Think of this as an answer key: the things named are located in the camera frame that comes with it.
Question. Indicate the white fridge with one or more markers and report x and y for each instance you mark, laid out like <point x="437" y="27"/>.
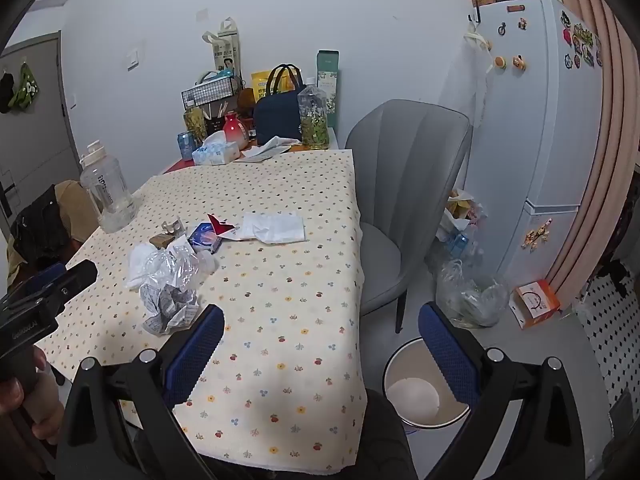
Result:
<point x="530" y="135"/>

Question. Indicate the green hanging cloth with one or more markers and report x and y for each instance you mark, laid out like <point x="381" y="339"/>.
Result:
<point x="26" y="87"/>

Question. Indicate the blue plastic packet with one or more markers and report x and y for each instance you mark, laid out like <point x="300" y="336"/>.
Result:
<point x="459" y="244"/>

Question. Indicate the navy lunch bag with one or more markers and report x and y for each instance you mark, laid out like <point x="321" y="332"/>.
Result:
<point x="277" y="117"/>

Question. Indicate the white hanging bag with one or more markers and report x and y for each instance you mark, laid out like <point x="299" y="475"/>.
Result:
<point x="477" y="42"/>

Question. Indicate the burger fridge magnet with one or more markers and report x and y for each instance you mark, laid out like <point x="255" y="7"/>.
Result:
<point x="500" y="62"/>

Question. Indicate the white bag of packaging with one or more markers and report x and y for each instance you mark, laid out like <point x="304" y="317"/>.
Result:
<point x="462" y="207"/>

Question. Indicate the black utensil holder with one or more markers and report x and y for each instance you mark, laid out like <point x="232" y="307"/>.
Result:
<point x="216" y="122"/>

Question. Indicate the glass jar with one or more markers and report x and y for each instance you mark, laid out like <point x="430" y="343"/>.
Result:
<point x="195" y="122"/>

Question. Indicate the white paper sheets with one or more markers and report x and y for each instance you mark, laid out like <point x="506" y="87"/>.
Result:
<point x="267" y="149"/>

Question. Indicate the blue and white tissue pack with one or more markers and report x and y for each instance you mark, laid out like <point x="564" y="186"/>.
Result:
<point x="216" y="151"/>

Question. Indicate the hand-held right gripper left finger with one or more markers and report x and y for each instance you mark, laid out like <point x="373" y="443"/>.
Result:
<point x="195" y="345"/>

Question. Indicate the cluster of fridge magnets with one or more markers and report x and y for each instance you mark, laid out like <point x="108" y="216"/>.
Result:
<point x="582" y="40"/>

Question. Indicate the clear water jug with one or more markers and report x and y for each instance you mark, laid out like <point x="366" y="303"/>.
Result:
<point x="107" y="185"/>

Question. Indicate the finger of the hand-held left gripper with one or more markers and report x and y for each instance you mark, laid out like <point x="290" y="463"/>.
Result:
<point x="70" y="275"/>
<point x="37" y="275"/>

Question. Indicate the white paper carry bag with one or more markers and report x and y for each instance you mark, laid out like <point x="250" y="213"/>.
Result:
<point x="227" y="52"/>

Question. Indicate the clear plastic bottle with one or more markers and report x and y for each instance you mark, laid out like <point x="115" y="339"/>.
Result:
<point x="313" y="115"/>

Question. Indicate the floral tablecloth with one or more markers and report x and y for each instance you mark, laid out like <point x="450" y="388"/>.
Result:
<point x="280" y="285"/>

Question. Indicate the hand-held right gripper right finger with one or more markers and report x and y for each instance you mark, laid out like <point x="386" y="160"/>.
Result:
<point x="447" y="350"/>

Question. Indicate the clear plastic bag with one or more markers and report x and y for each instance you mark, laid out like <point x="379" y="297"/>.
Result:
<point x="470" y="300"/>

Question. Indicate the small brown box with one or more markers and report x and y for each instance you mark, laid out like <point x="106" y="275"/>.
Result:
<point x="162" y="241"/>

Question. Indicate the grey upholstered chair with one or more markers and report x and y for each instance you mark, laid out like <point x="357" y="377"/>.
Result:
<point x="400" y="170"/>

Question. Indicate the grey door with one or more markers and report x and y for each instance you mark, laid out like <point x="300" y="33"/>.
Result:
<point x="40" y="140"/>

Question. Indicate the orange figure magnets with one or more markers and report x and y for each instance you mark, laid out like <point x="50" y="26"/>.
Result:
<point x="537" y="232"/>

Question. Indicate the person's left hand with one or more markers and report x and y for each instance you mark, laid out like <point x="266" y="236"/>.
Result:
<point x="47" y="405"/>

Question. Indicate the beige waste bin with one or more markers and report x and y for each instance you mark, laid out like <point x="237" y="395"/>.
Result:
<point x="400" y="365"/>

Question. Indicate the person's dark padded trousers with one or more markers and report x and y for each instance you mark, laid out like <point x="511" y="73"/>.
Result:
<point x="387" y="440"/>

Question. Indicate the tall green box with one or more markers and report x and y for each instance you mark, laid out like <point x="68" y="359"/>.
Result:
<point x="330" y="80"/>

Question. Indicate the black hanging cloth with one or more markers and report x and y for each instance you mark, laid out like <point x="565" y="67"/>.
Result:
<point x="6" y="92"/>

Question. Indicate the red vase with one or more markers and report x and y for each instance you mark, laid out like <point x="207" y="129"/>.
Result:
<point x="235" y="132"/>

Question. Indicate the yellow snack packet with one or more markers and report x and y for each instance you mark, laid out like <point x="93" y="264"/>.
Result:
<point x="260" y="85"/>

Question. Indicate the brown cloth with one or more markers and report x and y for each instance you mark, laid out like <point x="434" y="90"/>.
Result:
<point x="80" y="210"/>

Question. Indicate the crumpled printed paper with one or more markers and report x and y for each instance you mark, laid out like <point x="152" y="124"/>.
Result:
<point x="167" y="310"/>

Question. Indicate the blue drink can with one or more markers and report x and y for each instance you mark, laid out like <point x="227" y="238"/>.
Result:
<point x="186" y="146"/>

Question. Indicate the orange cardboard box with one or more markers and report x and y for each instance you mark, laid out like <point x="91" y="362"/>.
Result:
<point x="535" y="305"/>

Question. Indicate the white light switch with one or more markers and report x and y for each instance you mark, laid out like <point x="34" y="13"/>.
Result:
<point x="133" y="60"/>

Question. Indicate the silver blister pack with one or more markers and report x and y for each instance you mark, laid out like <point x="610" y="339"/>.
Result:
<point x="174" y="226"/>

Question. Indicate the red and white wrapper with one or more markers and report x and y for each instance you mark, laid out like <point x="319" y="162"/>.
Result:
<point x="222" y="225"/>

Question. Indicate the black jacket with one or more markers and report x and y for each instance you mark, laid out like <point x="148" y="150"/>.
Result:
<point x="40" y="225"/>

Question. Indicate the blue foil packet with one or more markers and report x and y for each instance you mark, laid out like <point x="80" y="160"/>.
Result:
<point x="204" y="237"/>

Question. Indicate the clear plastic wrapper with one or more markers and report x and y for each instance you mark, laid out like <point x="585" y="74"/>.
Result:
<point x="182" y="267"/>

